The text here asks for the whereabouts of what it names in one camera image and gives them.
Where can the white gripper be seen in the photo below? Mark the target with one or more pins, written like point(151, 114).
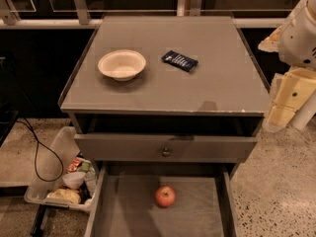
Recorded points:
point(297, 43)

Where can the red apple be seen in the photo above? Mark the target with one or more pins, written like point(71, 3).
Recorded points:
point(165, 196)

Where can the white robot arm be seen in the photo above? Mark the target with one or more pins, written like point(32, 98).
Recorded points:
point(311, 4)

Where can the grey drawer cabinet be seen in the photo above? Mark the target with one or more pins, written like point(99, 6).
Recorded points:
point(224, 95)

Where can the closed top drawer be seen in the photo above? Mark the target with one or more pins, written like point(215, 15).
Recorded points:
point(165, 148)

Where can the open middle drawer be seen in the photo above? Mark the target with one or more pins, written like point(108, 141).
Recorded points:
point(125, 204)

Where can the dark blue snack packet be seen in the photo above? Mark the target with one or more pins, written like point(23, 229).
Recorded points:
point(180, 61)

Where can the white paper bowl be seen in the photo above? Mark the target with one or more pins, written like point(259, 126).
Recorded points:
point(122, 65)

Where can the red snack packet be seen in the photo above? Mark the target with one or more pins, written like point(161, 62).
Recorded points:
point(74, 165)

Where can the small white cup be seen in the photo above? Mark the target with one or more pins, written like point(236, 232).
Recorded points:
point(74, 180)

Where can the clear plastic storage bin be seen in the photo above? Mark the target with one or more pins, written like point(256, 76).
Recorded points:
point(51, 167)

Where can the yellow snack bag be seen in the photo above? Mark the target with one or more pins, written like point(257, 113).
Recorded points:
point(67, 194)

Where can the white cylindrical post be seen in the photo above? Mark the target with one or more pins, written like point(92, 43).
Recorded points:
point(305, 114)

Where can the metal railing frame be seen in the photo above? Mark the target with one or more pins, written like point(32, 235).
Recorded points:
point(89, 14)

